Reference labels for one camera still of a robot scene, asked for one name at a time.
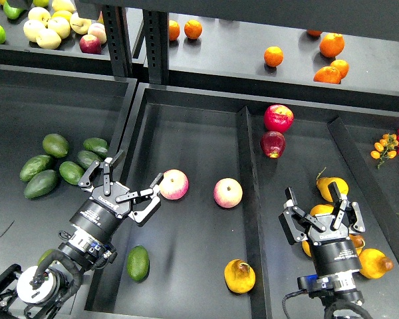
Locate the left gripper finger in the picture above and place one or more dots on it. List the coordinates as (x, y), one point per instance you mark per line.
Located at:
(107, 167)
(151, 195)

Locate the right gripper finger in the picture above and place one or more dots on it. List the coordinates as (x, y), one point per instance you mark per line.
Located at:
(295, 222)
(345, 212)

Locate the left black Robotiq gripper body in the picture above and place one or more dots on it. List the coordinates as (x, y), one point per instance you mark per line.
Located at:
(98, 214)

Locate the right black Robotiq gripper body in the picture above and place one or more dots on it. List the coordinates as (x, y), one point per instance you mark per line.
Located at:
(332, 250)

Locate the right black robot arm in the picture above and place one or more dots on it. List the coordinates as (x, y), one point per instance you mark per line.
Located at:
(336, 292)

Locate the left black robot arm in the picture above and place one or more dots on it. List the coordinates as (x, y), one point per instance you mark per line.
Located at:
(46, 287)

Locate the avocado top right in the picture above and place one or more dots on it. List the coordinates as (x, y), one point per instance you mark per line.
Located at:
(98, 146)

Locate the avocado middle right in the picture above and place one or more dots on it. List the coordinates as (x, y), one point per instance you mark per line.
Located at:
(85, 158)

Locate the yellow pear hidden centre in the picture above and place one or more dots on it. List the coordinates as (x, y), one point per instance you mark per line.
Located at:
(358, 242)

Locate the avocado centre small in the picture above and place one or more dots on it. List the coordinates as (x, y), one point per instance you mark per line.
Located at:
(71, 172)

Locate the yellow pear with stem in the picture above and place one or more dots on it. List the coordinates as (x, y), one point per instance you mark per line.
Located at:
(323, 183)

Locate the avocado top left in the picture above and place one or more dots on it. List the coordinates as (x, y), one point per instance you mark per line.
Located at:
(55, 145)

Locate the avocado bottom long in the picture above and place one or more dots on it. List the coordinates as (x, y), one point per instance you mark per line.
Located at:
(41, 184)

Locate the avocado far left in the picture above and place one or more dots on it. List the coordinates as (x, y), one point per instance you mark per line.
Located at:
(36, 165)

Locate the pale yellow pear front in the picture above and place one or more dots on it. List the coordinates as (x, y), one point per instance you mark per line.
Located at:
(48, 39)

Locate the pale yellow pear right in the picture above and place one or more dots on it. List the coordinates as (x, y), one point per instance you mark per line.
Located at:
(79, 25)

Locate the pale yellow pear centre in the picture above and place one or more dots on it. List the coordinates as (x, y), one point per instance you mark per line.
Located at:
(60, 25)

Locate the pale yellow pear left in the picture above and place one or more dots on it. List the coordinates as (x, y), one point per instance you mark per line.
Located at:
(31, 29)

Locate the pink apple left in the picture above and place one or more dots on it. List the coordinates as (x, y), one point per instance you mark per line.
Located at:
(174, 184)

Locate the pink apple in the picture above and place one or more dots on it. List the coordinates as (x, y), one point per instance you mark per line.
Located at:
(174, 184)
(227, 193)

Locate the pink apple right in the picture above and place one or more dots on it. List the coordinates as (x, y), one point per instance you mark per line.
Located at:
(227, 193)

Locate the orange cherry tomato bunch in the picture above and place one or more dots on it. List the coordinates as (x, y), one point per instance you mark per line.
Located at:
(385, 149)

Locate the dark red apple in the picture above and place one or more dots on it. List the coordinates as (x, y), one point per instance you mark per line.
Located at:
(273, 144)

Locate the black bin divider centre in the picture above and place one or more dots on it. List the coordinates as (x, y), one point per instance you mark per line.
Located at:
(254, 238)

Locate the bright red apple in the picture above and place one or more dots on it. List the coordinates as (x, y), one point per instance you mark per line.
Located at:
(278, 118)

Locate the red apple on shelf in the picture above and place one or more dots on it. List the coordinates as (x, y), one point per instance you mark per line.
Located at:
(90, 44)

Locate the pale peach on shelf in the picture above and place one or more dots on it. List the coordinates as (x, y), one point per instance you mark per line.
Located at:
(98, 30)

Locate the orange front right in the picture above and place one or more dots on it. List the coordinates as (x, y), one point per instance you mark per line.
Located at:
(328, 74)

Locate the orange small right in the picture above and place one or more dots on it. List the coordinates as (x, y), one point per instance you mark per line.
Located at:
(342, 66)

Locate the orange on shelf centre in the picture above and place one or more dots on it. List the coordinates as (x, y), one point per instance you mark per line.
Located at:
(273, 56)

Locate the black metal shelf post left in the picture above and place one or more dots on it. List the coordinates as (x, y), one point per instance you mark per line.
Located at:
(118, 40)

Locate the black metal shelf post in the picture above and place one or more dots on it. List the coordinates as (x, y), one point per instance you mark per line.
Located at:
(157, 45)
(118, 40)

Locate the black metal shelf post right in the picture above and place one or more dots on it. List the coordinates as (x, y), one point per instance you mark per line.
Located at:
(157, 45)

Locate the orange half hidden by post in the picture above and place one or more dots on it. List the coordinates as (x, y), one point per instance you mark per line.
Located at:
(173, 30)

